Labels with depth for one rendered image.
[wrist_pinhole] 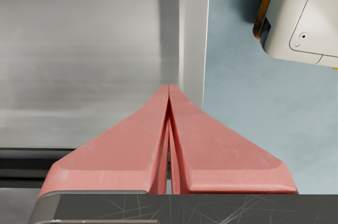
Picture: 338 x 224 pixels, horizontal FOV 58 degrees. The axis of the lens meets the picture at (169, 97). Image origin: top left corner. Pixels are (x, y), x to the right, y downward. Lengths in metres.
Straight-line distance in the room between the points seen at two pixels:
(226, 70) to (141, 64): 1.07
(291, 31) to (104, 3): 0.80
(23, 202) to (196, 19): 0.42
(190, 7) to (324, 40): 0.82
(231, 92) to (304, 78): 0.33
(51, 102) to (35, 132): 0.05
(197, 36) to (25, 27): 0.18
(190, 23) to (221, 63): 1.06
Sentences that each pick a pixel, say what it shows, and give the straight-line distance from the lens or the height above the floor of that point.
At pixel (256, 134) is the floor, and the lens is 1.67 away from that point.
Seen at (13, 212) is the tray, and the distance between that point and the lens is 0.62.
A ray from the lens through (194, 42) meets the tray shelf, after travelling 0.33.
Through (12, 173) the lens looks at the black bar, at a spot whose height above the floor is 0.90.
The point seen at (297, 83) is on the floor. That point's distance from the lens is 1.51.
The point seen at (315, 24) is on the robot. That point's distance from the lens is 1.06.
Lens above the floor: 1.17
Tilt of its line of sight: 53 degrees down
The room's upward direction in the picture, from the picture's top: 177 degrees counter-clockwise
